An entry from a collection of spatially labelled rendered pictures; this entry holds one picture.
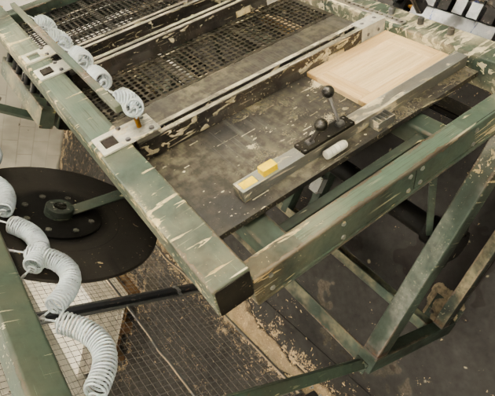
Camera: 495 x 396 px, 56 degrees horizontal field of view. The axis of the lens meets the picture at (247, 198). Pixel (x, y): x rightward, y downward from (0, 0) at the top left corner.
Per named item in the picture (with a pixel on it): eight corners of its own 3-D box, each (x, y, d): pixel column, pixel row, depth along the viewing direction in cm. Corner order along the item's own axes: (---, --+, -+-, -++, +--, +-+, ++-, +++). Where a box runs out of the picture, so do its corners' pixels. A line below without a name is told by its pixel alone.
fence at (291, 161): (465, 66, 159) (467, 55, 156) (244, 203, 127) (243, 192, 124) (453, 61, 162) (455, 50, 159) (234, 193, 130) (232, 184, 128)
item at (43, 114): (198, 115, 262) (43, 97, 205) (191, 139, 268) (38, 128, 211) (144, 71, 306) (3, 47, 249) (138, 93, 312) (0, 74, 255)
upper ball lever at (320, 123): (317, 146, 135) (332, 123, 123) (307, 152, 134) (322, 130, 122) (309, 136, 136) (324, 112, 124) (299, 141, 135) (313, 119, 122)
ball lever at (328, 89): (350, 124, 137) (334, 82, 133) (340, 130, 136) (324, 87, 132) (341, 124, 141) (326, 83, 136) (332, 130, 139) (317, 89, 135)
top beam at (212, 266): (256, 293, 107) (251, 268, 99) (221, 318, 103) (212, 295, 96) (7, 20, 243) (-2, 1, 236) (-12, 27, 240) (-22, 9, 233)
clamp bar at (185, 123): (387, 35, 180) (394, -28, 163) (115, 181, 140) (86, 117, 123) (368, 28, 187) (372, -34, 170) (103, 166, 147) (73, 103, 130)
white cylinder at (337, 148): (328, 161, 134) (348, 149, 137) (328, 154, 132) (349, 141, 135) (321, 156, 136) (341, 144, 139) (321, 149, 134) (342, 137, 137)
